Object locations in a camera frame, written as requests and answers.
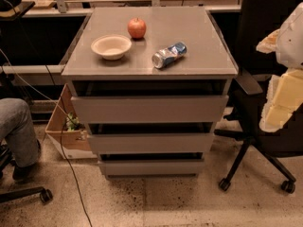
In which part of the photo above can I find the grey bottom drawer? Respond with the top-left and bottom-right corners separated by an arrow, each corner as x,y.
98,160 -> 204,176

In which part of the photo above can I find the grey drawer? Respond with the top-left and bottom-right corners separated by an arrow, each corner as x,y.
98,160 -> 204,176
88,133 -> 214,154
71,96 -> 228,123

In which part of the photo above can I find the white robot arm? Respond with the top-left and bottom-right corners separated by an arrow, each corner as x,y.
257,3 -> 303,132

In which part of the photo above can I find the grey drawer cabinet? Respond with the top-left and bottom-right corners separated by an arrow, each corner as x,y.
61,6 -> 240,179

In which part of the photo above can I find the grey middle drawer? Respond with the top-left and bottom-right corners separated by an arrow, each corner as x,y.
88,133 -> 214,154

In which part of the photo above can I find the grey top drawer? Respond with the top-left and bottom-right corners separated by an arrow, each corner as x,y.
71,96 -> 228,123

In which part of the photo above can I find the crushed blue soda can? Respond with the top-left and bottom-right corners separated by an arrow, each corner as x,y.
151,42 -> 187,69

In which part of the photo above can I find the white paper bowl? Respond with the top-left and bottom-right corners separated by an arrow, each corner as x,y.
91,34 -> 132,61

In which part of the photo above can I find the red apple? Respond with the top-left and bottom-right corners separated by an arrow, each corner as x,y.
127,18 -> 147,39

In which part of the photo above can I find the green item in box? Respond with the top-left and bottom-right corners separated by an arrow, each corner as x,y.
65,113 -> 80,131

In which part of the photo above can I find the cardboard box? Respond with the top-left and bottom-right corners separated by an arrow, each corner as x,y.
45,84 -> 96,160

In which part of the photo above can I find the person leg in jeans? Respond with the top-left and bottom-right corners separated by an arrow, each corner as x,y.
0,98 -> 40,167

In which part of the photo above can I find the black shoe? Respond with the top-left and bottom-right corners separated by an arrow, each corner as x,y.
12,141 -> 41,182

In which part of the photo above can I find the black office chair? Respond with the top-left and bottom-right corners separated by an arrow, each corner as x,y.
215,0 -> 303,194

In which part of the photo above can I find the black chair base left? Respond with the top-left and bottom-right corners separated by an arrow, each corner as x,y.
0,145 -> 53,203

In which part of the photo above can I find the white cable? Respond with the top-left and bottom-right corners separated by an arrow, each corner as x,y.
0,48 -> 72,120

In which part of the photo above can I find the black floor cable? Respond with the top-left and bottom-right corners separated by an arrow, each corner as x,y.
1,0 -> 94,227

